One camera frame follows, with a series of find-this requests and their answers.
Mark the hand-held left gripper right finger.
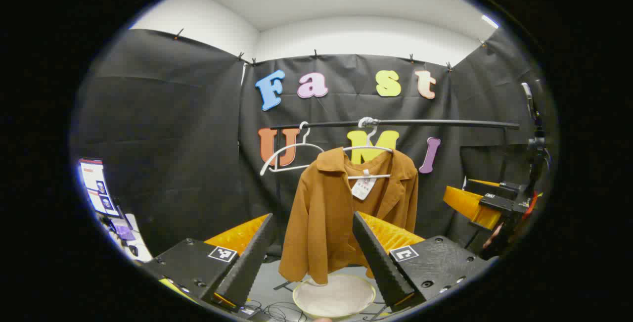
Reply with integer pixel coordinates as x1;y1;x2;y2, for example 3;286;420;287
352;211;498;313

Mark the white clothes hanger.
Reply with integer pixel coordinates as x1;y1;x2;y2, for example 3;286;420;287
260;121;325;177
341;117;395;181

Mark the white side table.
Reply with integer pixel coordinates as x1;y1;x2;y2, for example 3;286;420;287
98;212;155;264

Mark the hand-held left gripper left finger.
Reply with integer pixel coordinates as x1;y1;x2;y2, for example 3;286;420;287
142;213;276;312

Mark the white round laundry hamper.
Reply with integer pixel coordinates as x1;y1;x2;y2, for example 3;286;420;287
292;274;377;319

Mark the purple box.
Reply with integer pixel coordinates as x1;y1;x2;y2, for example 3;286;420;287
111;219;136;241

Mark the black tripod stand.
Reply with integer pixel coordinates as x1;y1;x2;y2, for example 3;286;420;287
521;82;550;199

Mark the black clothes rack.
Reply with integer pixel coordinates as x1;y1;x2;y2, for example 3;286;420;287
270;118;521;291

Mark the computer monitor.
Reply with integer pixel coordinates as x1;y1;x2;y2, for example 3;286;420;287
78;158;120;219

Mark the brown jacket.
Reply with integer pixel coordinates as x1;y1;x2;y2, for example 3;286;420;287
278;146;419;285

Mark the black backdrop cloth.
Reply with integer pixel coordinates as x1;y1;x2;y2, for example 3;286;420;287
72;28;557;263

